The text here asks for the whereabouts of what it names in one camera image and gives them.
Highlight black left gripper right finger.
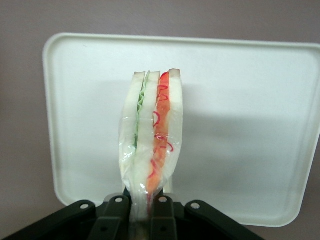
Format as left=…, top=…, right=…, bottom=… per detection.
left=149, top=188, right=266, bottom=240

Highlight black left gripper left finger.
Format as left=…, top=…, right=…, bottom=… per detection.
left=0, top=187, right=132, bottom=240

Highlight plastic-wrapped triangle sandwich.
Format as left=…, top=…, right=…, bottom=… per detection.
left=117, top=67, right=185, bottom=240

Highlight cream plastic serving tray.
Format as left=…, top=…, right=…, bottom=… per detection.
left=42, top=32, right=320, bottom=229

